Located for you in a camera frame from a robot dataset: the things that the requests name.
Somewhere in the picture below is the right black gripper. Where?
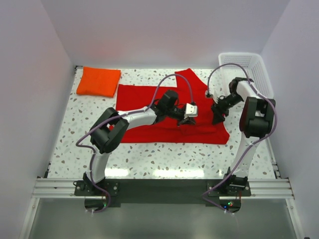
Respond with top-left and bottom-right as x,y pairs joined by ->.
210,93 -> 243,125

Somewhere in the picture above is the red t shirt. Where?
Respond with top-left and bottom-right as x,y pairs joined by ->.
116,69 -> 229,144

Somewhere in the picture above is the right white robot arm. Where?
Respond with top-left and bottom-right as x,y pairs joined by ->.
211,77 -> 276,196

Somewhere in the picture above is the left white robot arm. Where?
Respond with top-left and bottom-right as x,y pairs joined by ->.
83,90 -> 198,195

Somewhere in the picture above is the white plastic basket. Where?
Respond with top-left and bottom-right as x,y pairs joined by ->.
218,52 -> 274,99

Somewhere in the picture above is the folded orange t shirt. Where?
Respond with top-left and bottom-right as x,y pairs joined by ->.
76,66 -> 121,98

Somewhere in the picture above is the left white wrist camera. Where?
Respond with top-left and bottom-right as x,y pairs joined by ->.
184,103 -> 198,119

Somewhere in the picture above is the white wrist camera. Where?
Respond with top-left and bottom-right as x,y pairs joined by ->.
184,103 -> 198,119
204,90 -> 221,102

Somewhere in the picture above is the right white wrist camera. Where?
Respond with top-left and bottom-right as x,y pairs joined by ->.
204,90 -> 221,102

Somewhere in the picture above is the aluminium rail frame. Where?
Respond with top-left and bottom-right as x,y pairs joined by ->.
20,177 -> 306,239

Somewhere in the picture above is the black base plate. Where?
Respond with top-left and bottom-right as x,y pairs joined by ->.
73,178 -> 252,210

